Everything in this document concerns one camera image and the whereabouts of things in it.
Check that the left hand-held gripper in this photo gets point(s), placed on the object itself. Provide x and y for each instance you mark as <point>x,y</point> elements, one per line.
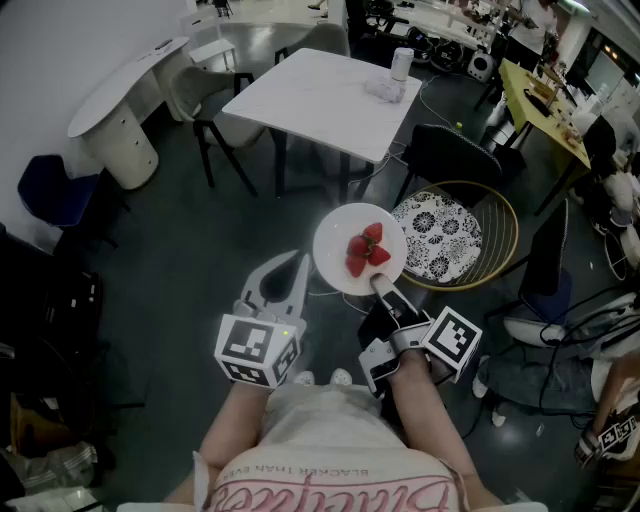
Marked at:
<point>247,345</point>

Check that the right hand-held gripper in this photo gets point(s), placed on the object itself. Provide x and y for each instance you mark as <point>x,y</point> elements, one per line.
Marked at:
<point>450,340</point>

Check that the white round plate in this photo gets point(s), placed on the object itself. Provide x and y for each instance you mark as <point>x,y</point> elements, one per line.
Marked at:
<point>332,240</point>

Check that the person's left forearm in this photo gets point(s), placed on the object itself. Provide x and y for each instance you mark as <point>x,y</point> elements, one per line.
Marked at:
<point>232,425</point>

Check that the person's right forearm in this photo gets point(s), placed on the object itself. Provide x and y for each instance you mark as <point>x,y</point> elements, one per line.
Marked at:
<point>430,415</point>

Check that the white square marble table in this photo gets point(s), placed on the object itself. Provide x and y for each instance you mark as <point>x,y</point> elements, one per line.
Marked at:
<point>320,100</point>

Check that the person's white shoe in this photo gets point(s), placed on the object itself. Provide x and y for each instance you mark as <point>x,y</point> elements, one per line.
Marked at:
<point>340,376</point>
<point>304,378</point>

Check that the black and white floral cushion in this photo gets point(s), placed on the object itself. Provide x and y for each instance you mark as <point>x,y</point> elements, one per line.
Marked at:
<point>435,235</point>

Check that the person's white skirt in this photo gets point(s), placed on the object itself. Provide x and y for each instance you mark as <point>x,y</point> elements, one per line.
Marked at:
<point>325,415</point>

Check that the black padded chair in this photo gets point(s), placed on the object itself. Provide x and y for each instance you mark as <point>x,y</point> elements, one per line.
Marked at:
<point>450,155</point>

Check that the black slim chair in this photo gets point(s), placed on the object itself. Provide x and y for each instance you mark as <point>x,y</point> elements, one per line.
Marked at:
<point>547,280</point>

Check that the person's white printed t-shirt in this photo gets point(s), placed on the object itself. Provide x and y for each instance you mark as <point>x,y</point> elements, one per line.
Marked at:
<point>340,480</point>

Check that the grey shell chair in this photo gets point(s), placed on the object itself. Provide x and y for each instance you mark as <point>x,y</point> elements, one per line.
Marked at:
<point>325,40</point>
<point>200,95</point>

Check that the pale purple wipes pack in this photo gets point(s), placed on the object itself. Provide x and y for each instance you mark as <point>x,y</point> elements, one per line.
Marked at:
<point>384,89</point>

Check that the white tumbler with lid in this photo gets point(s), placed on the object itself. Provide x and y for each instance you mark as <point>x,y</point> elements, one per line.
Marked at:
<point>401,65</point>

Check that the blue chair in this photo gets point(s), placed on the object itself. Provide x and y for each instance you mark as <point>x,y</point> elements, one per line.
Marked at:
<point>55,190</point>

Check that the yellow table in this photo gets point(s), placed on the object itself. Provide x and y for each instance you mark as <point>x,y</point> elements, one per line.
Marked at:
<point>545,125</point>

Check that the white wooden chair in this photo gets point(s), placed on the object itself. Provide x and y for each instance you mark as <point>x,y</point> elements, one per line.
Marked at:
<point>212,47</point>

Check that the white rounded console desk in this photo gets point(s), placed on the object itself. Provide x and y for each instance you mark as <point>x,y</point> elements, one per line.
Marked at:
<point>125,85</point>

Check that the white box with round window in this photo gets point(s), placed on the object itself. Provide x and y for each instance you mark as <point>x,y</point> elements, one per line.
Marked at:
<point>482,64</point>

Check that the black equipment case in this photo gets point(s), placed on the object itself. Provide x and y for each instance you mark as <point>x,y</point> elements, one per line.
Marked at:
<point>450,52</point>

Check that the dark remote control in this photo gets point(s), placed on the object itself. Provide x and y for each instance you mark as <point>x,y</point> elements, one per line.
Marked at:
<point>163,45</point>

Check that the cardboard box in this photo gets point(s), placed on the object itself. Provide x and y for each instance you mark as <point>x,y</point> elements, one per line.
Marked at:
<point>45,425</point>

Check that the black office chair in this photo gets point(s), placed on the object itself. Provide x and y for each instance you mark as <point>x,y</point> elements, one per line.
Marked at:
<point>375,20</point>

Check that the clear plastic bag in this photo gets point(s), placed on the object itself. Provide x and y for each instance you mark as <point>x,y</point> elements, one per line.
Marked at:
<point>50,470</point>

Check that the long white table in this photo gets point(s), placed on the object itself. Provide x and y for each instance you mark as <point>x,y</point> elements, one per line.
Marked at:
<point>450,20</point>

